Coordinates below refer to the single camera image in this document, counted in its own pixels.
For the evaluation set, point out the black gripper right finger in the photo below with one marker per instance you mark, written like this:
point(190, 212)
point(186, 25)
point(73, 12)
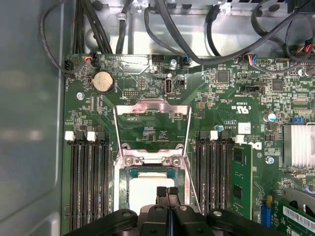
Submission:
point(187, 221)

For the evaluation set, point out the black graphics card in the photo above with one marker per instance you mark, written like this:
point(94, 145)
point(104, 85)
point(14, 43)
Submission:
point(295, 216)

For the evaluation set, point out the silver square CPU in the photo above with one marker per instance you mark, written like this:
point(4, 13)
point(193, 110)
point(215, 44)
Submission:
point(142, 194)

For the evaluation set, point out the green motherboard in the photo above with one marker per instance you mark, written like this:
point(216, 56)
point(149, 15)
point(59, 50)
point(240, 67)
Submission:
point(261, 177)

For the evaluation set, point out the metal socket cover frame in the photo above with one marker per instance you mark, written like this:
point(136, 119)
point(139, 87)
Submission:
point(152, 108)

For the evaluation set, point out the round coin battery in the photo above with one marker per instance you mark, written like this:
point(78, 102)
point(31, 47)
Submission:
point(103, 81)

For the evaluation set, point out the green RAM stick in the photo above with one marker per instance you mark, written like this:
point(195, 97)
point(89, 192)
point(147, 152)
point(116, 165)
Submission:
point(242, 172)

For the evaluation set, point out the black open PC case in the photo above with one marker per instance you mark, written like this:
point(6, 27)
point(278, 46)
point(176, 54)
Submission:
point(29, 123)

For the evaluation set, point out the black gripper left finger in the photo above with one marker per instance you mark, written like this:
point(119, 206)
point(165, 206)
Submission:
point(152, 221)

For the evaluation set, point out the blue expansion slot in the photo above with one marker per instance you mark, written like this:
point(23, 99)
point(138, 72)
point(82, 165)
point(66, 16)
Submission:
point(265, 209)

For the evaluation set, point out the RAM slot with black clips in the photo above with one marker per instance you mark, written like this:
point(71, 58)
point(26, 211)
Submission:
point(106, 184)
point(85, 184)
point(223, 184)
point(201, 184)

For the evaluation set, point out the silver internal USB port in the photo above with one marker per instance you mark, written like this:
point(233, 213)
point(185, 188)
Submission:
point(169, 86)

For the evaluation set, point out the CPU socket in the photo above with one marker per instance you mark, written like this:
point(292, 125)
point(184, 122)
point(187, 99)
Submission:
point(117, 189)

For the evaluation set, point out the silver finned heatsink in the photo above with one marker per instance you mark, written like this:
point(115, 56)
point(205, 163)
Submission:
point(299, 145)

